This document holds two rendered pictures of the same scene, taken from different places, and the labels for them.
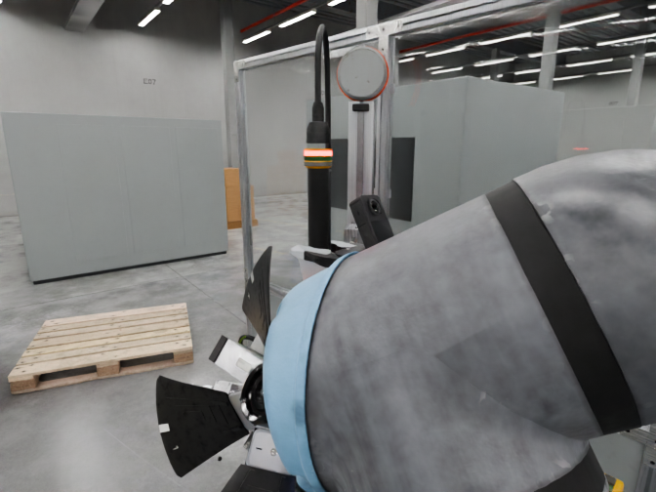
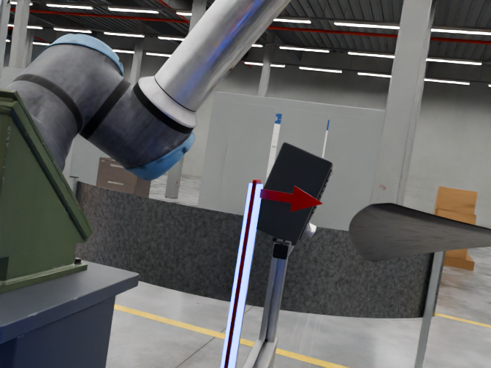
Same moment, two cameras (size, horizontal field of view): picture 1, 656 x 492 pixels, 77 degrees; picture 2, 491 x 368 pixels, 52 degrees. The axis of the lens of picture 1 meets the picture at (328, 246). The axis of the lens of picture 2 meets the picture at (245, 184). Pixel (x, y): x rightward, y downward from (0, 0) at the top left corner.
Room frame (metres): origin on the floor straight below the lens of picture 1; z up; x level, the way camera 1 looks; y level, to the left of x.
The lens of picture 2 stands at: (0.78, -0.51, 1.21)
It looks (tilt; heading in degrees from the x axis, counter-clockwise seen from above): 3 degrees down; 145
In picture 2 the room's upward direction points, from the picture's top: 9 degrees clockwise
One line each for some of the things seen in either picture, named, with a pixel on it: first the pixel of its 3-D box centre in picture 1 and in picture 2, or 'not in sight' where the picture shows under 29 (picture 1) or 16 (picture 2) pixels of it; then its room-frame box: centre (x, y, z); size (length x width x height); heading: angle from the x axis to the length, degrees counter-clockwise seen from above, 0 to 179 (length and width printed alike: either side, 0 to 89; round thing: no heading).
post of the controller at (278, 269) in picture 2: not in sight; (274, 290); (0.02, 0.13, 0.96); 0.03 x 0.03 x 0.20; 45
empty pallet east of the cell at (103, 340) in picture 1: (114, 340); not in sight; (3.18, 1.80, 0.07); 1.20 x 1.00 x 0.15; 111
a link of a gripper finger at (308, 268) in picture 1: (308, 266); not in sight; (0.62, 0.03, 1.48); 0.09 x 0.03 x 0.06; 57
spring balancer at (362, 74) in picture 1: (362, 74); not in sight; (1.35, -0.11, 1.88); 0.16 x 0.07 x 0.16; 80
